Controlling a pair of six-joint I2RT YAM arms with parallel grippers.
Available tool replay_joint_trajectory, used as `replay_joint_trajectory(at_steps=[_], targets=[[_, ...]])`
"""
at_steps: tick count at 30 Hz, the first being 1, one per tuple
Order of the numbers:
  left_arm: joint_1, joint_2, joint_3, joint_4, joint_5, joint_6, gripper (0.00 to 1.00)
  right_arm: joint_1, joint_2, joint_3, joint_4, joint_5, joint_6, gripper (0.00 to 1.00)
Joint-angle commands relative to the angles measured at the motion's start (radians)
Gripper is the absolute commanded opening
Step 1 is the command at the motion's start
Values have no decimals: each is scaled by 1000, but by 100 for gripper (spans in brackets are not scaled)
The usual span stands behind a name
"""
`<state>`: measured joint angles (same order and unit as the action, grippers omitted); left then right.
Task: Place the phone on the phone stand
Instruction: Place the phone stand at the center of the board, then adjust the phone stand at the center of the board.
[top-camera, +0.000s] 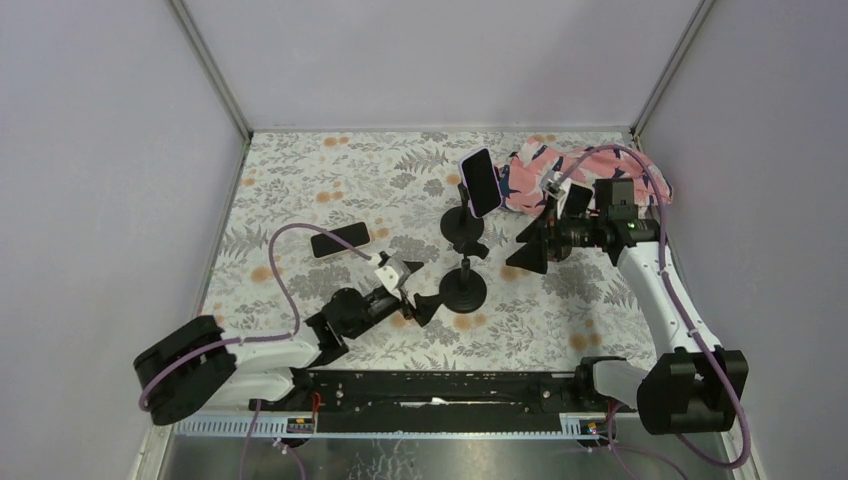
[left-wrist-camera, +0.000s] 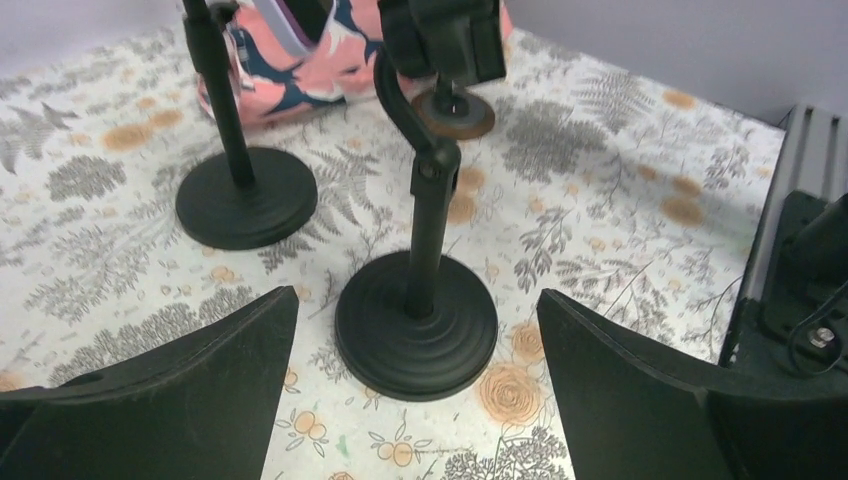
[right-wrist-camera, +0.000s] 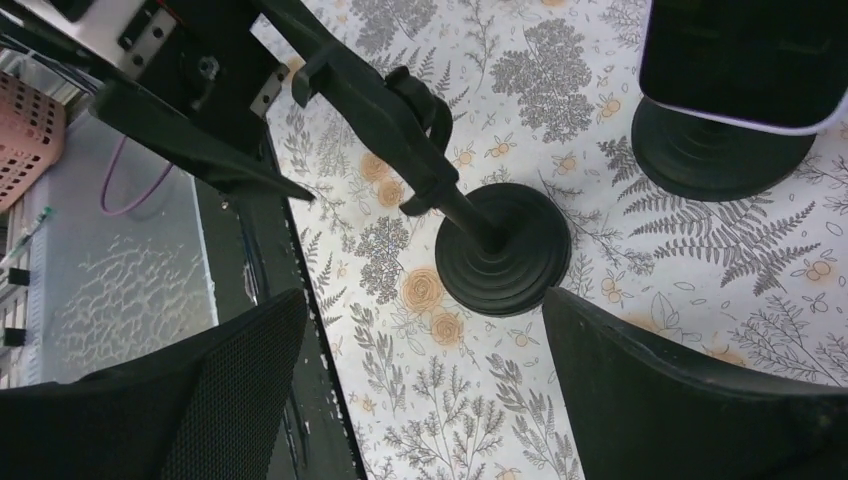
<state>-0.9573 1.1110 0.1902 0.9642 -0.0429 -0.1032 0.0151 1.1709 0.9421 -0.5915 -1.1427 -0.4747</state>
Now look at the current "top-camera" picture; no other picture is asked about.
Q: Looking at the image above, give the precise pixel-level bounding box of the black phone stand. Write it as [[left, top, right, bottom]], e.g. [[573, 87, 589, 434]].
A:
[[440, 184, 484, 244], [439, 241, 489, 314]]

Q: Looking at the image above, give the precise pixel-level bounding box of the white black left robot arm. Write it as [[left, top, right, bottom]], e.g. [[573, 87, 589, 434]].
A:
[[133, 258, 442, 426]]

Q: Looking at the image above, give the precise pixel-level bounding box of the pink patterned cloth bag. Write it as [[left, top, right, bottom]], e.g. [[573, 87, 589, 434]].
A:
[[497, 136, 673, 216]]

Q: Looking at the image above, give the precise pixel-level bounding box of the white slotted cable duct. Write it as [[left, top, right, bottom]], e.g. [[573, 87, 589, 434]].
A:
[[174, 412, 607, 440]]

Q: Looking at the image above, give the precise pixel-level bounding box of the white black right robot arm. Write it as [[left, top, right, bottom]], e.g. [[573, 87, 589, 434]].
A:
[[506, 177, 749, 435]]

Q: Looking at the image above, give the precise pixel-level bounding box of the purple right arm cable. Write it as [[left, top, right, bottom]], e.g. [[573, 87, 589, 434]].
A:
[[549, 144, 753, 470]]

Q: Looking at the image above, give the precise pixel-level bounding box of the small dark phone on cloth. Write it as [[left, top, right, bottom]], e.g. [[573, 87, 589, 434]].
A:
[[556, 180, 594, 217]]

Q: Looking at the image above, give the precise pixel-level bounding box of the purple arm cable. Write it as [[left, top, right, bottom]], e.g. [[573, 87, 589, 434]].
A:
[[137, 223, 386, 412], [549, 144, 753, 470]]

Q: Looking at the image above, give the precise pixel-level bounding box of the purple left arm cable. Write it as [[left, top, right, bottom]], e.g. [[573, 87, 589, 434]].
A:
[[137, 223, 386, 412]]

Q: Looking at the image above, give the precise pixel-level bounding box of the phone with beige case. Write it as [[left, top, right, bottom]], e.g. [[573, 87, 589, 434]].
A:
[[310, 222, 371, 259]]

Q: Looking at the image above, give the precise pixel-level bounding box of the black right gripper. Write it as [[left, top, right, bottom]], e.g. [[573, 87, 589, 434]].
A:
[[506, 194, 606, 275]]

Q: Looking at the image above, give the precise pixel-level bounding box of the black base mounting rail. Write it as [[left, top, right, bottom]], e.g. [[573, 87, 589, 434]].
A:
[[249, 370, 608, 420]]

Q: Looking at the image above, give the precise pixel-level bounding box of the phone with lavender case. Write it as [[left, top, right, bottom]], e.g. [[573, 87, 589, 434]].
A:
[[459, 147, 502, 218]]

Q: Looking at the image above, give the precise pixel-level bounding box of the floral patterned table mat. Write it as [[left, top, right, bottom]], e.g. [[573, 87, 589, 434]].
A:
[[203, 132, 656, 371]]

